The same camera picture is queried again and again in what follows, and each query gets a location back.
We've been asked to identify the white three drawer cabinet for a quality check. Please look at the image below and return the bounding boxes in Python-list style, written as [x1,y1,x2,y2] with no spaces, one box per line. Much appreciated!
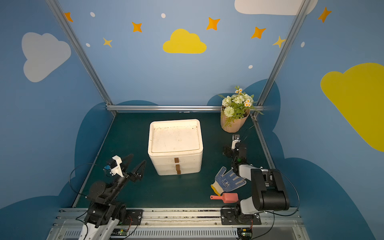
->
[148,119,204,176]

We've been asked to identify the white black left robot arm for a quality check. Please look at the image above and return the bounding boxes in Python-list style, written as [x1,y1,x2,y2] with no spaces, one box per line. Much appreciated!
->
[79,154,147,240]

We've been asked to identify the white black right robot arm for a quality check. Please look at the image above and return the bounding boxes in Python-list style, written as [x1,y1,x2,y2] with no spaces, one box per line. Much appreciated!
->
[218,143,290,215]

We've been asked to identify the blue dotted work glove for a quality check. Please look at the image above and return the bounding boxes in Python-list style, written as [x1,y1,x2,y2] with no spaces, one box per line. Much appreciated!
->
[211,167,247,196]

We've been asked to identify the tan ribbed flower pot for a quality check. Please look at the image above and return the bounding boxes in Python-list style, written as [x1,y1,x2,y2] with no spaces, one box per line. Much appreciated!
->
[221,107,250,133]

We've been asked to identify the pink plastic scoop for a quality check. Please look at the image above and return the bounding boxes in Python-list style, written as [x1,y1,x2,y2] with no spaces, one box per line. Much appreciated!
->
[210,193,239,204]

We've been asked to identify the white and green flowers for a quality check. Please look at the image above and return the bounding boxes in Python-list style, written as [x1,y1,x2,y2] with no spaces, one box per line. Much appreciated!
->
[218,86,263,120]

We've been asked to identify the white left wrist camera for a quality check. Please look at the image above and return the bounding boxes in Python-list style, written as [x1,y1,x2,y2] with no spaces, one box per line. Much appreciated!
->
[104,156,124,177]

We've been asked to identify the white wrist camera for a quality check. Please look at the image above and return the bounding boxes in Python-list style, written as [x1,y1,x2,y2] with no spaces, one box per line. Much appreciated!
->
[231,134,241,150]
[104,156,124,177]

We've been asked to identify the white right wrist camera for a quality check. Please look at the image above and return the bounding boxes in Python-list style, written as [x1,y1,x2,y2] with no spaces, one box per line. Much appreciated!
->
[231,134,241,150]

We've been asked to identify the aluminium frame left floor rail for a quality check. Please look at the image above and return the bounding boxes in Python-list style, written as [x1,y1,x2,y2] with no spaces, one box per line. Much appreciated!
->
[69,110,115,207]

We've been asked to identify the aluminium frame floor rail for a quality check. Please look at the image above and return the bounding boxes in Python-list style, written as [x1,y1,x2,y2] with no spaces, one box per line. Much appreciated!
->
[251,114,276,169]
[69,110,115,207]

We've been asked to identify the aluminium frame right floor rail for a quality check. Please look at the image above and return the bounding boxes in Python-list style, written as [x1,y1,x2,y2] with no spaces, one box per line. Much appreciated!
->
[251,114,276,169]

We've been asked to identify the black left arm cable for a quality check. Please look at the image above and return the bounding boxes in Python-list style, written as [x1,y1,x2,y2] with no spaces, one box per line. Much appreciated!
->
[68,162,106,199]

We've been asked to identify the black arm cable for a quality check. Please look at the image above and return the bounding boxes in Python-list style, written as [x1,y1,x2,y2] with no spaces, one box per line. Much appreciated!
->
[263,169,301,217]
[68,162,106,199]

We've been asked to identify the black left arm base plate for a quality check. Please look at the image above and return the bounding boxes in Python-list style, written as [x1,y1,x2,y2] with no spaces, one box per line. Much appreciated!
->
[120,209,144,226]

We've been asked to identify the aluminium frame back rail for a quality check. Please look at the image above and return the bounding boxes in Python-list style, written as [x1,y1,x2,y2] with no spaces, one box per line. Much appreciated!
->
[106,104,265,112]

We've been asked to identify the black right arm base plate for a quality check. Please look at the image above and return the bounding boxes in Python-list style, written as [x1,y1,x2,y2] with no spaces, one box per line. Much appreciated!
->
[220,208,262,225]

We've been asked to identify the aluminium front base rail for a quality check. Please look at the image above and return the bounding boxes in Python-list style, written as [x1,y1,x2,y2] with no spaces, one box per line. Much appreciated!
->
[47,207,310,240]

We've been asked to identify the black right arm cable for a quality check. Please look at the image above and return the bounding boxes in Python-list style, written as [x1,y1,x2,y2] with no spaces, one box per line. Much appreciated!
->
[263,169,301,217]

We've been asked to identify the aluminium frame left post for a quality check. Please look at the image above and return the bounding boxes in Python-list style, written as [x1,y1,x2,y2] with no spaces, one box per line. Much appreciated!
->
[46,0,113,105]

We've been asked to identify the aluminium frame post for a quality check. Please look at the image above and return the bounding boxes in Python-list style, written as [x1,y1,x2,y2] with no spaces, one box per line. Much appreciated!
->
[257,0,311,107]
[46,0,113,105]

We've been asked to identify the aluminium frame right post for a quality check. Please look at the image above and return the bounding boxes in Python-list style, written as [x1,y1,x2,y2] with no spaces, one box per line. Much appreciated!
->
[257,0,311,107]

